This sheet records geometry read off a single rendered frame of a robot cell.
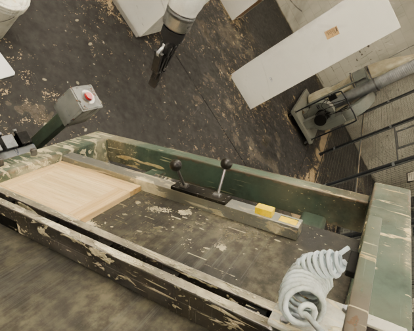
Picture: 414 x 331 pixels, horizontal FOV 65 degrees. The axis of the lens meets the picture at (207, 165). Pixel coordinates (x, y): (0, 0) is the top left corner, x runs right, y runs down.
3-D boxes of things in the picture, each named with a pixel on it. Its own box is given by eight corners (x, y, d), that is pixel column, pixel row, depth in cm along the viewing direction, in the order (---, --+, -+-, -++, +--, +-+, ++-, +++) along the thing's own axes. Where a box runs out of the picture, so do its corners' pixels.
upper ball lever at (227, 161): (213, 198, 103) (225, 157, 104) (223, 201, 101) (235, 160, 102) (208, 197, 99) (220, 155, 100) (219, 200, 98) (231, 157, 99)
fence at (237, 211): (73, 161, 135) (71, 152, 134) (301, 232, 93) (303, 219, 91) (62, 165, 131) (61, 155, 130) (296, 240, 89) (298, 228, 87)
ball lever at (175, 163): (183, 182, 108) (171, 155, 99) (193, 185, 107) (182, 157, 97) (177, 191, 106) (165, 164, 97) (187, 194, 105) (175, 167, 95)
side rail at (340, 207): (117, 156, 158) (115, 134, 154) (363, 224, 108) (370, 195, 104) (108, 160, 153) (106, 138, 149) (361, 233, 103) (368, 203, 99)
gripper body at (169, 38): (179, 37, 97) (168, 62, 104) (191, 30, 104) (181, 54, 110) (158, 23, 98) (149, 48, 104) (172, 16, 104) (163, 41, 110)
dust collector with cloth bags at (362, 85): (299, 92, 687) (415, 31, 557) (315, 119, 701) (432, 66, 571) (285, 114, 579) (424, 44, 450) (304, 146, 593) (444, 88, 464)
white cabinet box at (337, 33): (243, 66, 517) (378, -23, 396) (261, 97, 528) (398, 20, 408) (229, 75, 469) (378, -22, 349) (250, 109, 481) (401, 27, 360)
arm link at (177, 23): (201, 15, 100) (193, 32, 104) (177, -2, 100) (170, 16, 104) (187, 22, 93) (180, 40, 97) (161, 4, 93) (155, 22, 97)
